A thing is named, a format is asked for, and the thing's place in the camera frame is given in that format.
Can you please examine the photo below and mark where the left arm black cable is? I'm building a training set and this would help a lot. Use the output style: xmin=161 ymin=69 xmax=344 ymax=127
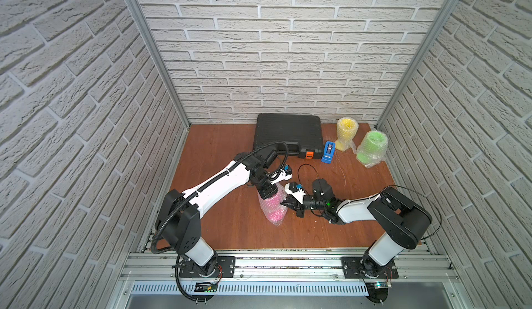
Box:
xmin=150 ymin=141 xmax=290 ymax=255

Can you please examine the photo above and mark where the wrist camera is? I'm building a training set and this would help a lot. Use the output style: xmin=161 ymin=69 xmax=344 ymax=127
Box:
xmin=285 ymin=182 xmax=306 ymax=204
xmin=269 ymin=165 xmax=292 ymax=184

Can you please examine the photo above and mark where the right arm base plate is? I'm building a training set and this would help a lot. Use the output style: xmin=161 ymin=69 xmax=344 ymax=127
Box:
xmin=341 ymin=256 xmax=399 ymax=280

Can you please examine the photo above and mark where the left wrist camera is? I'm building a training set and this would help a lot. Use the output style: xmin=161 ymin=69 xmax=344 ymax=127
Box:
xmin=269 ymin=165 xmax=292 ymax=184

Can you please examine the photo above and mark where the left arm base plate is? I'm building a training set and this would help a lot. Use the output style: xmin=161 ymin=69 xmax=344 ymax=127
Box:
xmin=178 ymin=255 xmax=236 ymax=279

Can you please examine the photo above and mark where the black plastic tool case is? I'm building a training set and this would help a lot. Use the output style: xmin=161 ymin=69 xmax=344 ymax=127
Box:
xmin=253 ymin=113 xmax=324 ymax=159

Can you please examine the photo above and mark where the blue tape dispenser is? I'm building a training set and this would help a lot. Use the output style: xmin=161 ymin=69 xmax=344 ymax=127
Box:
xmin=321 ymin=141 xmax=336 ymax=164

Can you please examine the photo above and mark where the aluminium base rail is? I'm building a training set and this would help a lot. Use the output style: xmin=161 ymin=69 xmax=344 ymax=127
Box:
xmin=115 ymin=245 xmax=460 ymax=297

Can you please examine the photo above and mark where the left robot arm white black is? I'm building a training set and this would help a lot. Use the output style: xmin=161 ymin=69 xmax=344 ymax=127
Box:
xmin=150 ymin=144 xmax=292 ymax=275

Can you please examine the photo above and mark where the bubble wrap sheet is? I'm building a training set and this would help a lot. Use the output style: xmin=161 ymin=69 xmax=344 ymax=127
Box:
xmin=356 ymin=129 xmax=390 ymax=168
xmin=334 ymin=116 xmax=360 ymax=153

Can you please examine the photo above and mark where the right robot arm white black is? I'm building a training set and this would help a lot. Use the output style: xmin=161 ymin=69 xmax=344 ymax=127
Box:
xmin=281 ymin=179 xmax=432 ymax=277

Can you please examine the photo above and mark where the bubble wrap stack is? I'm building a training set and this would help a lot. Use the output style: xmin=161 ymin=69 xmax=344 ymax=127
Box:
xmin=259 ymin=183 xmax=288 ymax=227

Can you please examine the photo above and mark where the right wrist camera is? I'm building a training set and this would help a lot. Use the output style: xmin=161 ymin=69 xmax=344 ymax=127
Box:
xmin=285 ymin=182 xmax=306 ymax=204

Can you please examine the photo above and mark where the pink plastic wine glass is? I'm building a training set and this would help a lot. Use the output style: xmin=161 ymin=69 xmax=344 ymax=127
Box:
xmin=263 ymin=199 xmax=288 ymax=224

